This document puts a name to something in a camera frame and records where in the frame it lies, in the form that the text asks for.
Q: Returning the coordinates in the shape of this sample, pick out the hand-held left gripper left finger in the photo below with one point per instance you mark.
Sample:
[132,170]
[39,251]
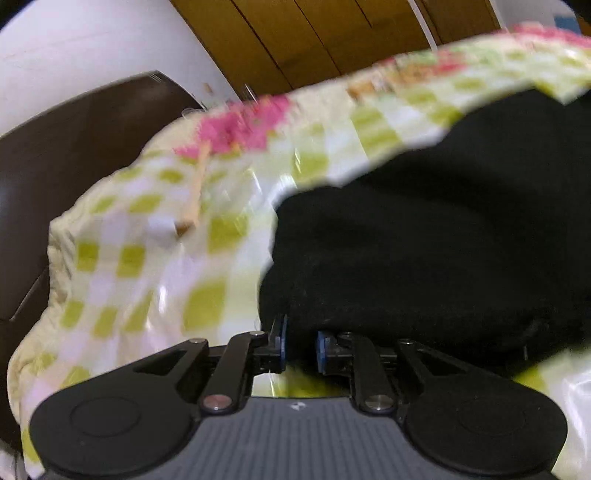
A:
[280,342]

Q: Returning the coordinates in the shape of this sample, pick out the black pants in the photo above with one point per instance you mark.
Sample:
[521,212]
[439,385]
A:
[415,240]

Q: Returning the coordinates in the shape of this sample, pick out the wooden stick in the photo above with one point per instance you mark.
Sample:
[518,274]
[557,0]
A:
[196,184]

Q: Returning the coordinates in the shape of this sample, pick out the dark brown headboard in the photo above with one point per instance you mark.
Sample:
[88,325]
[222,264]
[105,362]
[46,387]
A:
[55,161]

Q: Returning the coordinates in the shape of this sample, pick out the wooden door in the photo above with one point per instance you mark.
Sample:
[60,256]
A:
[461,18]

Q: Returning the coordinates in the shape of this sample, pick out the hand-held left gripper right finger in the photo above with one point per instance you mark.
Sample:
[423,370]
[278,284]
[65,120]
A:
[320,349]

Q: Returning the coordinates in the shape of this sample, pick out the wooden wardrobe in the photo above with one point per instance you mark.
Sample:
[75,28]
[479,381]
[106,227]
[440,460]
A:
[295,41]

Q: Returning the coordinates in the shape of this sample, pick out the green checkered bed blanket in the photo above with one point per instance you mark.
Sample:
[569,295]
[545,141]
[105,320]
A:
[138,258]

